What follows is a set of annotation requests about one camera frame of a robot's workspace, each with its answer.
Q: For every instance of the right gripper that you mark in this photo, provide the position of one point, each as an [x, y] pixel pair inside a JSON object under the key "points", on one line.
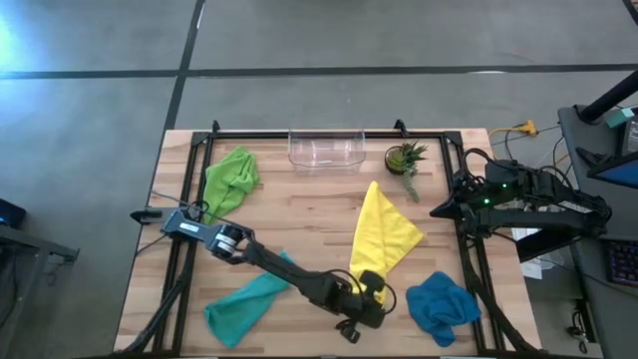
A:
{"points": [[478, 214]]}

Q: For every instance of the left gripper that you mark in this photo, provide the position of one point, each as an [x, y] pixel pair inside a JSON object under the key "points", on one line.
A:
{"points": [[366, 311]]}

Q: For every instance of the yellow microfiber towel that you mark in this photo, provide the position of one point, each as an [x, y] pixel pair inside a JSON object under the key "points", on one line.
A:
{"points": [[381, 234]]}

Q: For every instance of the teal microfiber towel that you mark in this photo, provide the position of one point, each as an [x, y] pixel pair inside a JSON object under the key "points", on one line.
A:
{"points": [[234, 311]]}

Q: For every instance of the green microfiber towel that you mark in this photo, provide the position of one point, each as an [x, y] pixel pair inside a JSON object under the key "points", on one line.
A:
{"points": [[229, 182]]}

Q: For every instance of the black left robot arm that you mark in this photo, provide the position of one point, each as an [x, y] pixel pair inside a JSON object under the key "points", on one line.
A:
{"points": [[279, 266]]}

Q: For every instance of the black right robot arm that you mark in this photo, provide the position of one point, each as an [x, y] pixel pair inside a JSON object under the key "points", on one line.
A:
{"points": [[548, 219]]}

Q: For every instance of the blue microfiber towel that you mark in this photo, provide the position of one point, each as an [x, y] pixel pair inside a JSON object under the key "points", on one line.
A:
{"points": [[438, 304]]}

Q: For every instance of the potted succulent plant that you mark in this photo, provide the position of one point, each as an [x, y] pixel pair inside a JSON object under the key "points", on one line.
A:
{"points": [[399, 159]]}

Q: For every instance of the black desk beam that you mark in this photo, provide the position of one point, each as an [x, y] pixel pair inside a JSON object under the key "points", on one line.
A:
{"points": [[543, 247]]}

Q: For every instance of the white paper box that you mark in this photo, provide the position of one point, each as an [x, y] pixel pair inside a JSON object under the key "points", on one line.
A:
{"points": [[532, 269]]}

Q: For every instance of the grey desk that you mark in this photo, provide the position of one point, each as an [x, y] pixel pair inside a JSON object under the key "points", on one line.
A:
{"points": [[613, 319], [568, 129]]}

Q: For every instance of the clear plastic bin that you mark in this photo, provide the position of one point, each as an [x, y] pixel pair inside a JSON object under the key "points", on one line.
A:
{"points": [[326, 149]]}

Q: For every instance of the laptop with blue screen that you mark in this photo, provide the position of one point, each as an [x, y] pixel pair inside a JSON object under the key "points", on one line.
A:
{"points": [[623, 174]]}

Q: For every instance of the black power adapter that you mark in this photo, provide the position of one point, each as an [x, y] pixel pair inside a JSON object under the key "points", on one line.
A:
{"points": [[578, 329]]}

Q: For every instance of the backlit black keyboard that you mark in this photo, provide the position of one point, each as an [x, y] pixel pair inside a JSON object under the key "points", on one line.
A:
{"points": [[623, 261]]}

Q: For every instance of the small teal box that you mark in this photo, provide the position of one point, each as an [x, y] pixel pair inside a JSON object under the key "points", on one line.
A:
{"points": [[619, 118]]}

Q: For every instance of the black pole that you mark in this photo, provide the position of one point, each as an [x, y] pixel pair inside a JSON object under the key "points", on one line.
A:
{"points": [[610, 100]]}

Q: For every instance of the grey desktop device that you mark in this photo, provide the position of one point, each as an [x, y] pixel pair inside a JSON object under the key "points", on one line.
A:
{"points": [[632, 137]]}

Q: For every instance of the black side cart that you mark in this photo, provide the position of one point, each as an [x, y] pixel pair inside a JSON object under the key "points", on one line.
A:
{"points": [[30, 244]]}

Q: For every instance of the black device with blue light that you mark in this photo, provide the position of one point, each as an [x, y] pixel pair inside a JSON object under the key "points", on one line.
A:
{"points": [[12, 214]]}

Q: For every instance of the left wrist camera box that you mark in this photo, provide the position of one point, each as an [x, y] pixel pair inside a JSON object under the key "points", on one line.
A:
{"points": [[372, 280]]}

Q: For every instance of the black aluminium table frame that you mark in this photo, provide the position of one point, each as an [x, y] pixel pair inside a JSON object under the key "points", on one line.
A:
{"points": [[249, 134]]}

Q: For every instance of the black side bracket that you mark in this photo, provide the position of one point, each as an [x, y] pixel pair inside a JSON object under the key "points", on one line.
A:
{"points": [[144, 216]]}

